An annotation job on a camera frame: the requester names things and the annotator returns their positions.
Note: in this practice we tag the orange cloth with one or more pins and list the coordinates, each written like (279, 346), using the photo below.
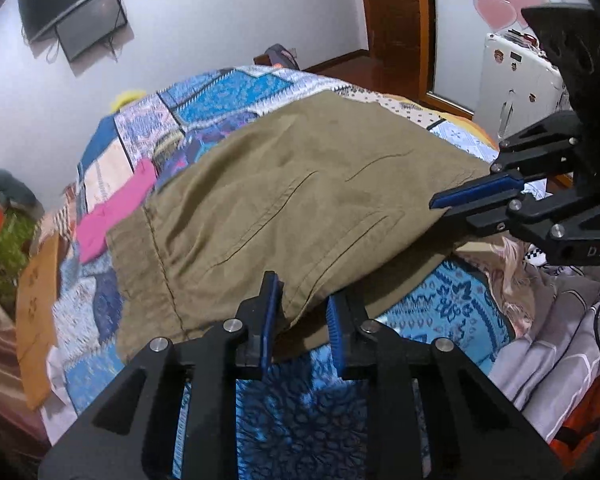
(37, 310)

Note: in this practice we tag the beige floral cloth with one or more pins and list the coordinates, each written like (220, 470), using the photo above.
(510, 280)

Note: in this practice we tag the green cloth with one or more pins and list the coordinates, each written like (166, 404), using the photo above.
(7, 255)

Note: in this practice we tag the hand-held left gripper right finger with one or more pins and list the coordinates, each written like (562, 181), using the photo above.
(336, 332)

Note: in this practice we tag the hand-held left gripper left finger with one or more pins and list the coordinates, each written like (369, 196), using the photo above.
(269, 327)

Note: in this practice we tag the dark backpack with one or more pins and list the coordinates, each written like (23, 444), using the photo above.
(281, 56)

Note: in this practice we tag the orange and black bag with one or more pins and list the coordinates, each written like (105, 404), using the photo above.
(587, 420)

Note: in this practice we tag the blue patchwork printed blanket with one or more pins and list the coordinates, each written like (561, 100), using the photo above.
(220, 92)

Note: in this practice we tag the olive khaki pants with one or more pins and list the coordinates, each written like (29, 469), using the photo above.
(290, 200)

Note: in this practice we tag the pink heart wall decoration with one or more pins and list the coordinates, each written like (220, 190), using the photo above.
(510, 2)

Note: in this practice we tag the small black wall screen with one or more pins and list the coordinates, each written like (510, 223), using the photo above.
(90, 22)

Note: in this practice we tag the yellow object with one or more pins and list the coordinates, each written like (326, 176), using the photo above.
(126, 100)

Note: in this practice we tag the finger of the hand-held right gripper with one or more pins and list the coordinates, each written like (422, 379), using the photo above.
(480, 191)
(490, 222)

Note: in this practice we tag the grey cloth with white lines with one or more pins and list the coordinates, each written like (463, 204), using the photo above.
(555, 330)

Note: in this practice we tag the wooden door frame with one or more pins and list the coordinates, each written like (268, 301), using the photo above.
(395, 20)

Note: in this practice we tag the pink cloth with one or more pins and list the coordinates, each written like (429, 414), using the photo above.
(107, 220)

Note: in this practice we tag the brown striped cloth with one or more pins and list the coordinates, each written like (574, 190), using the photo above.
(2, 360)

